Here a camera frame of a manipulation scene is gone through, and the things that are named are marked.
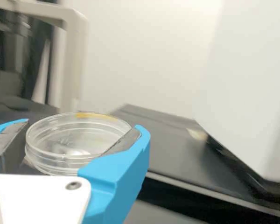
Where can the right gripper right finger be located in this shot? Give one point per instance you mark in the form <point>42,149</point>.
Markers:
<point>116,182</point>

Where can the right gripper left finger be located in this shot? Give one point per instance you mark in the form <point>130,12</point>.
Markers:
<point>9,144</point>

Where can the petri dish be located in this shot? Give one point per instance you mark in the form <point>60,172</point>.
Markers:
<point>79,140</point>

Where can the black platform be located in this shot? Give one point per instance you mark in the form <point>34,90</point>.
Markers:
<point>177,149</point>

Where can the cream microscope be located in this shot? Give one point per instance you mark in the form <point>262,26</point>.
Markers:
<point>70,46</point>

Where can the white incubator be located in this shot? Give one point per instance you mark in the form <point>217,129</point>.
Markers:
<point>247,93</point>

